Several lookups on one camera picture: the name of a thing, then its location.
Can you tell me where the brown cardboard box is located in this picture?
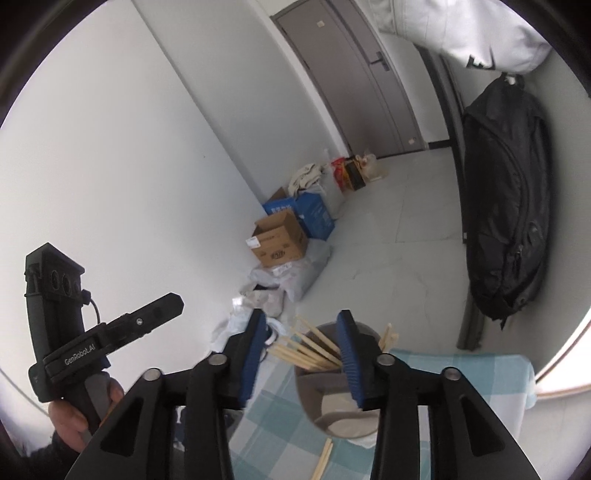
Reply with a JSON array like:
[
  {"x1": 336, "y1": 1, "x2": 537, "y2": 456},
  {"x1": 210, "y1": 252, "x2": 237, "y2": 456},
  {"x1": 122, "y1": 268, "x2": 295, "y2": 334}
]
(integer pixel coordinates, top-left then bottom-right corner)
[{"x1": 245, "y1": 209, "x2": 308, "y2": 268}]

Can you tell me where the grey entrance door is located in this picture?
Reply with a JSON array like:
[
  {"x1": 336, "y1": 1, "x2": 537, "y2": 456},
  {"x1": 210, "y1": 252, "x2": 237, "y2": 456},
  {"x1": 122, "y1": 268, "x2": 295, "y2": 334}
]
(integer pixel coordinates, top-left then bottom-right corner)
[{"x1": 273, "y1": 0, "x2": 425, "y2": 158}]

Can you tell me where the teal plaid tablecloth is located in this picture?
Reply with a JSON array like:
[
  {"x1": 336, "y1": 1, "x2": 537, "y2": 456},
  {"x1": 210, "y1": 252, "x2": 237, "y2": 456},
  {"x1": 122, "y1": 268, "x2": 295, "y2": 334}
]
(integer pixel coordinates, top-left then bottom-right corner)
[{"x1": 227, "y1": 347, "x2": 538, "y2": 480}]

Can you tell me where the beige cloth pile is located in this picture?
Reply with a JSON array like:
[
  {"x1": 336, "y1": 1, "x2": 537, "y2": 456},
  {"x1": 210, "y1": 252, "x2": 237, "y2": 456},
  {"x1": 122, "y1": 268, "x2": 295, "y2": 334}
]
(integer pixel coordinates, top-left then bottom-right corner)
[{"x1": 287, "y1": 163, "x2": 327, "y2": 197}]

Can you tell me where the blue cardboard box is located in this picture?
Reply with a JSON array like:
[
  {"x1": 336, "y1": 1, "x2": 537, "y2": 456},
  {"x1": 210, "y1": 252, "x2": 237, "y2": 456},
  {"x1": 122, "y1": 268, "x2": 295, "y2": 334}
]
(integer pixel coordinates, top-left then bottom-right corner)
[{"x1": 263, "y1": 188, "x2": 335, "y2": 241}]

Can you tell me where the white sling bag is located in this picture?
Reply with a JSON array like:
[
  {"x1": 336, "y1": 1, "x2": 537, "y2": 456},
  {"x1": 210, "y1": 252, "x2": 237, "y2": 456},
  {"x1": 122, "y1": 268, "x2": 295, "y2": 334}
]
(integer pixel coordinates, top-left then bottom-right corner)
[{"x1": 370, "y1": 0, "x2": 552, "y2": 75}]

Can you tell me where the chopstick in holder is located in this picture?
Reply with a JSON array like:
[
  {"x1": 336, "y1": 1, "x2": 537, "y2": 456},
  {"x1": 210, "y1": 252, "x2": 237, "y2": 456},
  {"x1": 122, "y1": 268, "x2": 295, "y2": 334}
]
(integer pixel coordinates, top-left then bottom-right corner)
[
  {"x1": 266, "y1": 321, "x2": 342, "y2": 373},
  {"x1": 379, "y1": 323, "x2": 399, "y2": 352}
]

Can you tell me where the black yellow paper bag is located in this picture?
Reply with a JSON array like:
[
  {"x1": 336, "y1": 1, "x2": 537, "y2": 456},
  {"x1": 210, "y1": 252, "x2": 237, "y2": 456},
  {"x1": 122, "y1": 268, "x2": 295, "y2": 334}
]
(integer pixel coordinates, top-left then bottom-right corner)
[{"x1": 331, "y1": 156, "x2": 368, "y2": 192}]

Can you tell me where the grey plastic mailer bag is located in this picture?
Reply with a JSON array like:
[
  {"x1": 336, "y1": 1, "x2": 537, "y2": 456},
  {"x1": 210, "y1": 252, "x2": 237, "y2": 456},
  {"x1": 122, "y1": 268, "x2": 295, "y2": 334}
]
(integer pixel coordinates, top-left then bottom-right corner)
[{"x1": 249, "y1": 239, "x2": 332, "y2": 303}]

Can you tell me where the black backpack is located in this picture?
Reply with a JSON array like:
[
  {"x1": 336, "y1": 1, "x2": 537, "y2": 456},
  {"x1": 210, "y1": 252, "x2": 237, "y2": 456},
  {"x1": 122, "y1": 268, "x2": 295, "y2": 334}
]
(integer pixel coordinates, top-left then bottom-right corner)
[{"x1": 463, "y1": 73, "x2": 553, "y2": 323}]

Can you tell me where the white grey utensil holder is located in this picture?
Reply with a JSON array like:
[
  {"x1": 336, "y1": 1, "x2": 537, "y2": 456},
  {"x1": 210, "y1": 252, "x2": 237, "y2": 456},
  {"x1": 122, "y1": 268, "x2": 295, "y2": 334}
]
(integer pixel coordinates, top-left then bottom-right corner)
[{"x1": 294, "y1": 367, "x2": 380, "y2": 449}]

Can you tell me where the person left hand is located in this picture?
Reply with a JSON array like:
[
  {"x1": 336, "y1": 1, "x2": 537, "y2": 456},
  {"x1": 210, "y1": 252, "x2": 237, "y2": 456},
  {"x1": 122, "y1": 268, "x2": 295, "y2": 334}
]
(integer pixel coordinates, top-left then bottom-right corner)
[{"x1": 47, "y1": 376, "x2": 126, "y2": 453}]

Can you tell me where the white plastic bag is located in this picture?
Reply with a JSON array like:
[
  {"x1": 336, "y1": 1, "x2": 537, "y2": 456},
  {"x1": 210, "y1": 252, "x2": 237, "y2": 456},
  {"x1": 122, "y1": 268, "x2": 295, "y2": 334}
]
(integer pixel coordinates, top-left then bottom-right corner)
[{"x1": 211, "y1": 294, "x2": 293, "y2": 351}]

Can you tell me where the wooden chopstick bundle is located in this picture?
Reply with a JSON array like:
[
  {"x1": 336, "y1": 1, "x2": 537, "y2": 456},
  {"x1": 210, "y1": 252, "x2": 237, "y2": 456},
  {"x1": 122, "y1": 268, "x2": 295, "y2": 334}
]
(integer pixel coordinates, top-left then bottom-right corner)
[{"x1": 311, "y1": 438, "x2": 334, "y2": 480}]

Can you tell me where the clear bag by door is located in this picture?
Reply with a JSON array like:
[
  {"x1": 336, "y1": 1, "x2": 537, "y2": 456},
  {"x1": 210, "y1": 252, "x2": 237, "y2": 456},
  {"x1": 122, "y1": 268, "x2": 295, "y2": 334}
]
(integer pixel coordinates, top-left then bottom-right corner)
[{"x1": 362, "y1": 151, "x2": 388, "y2": 182}]

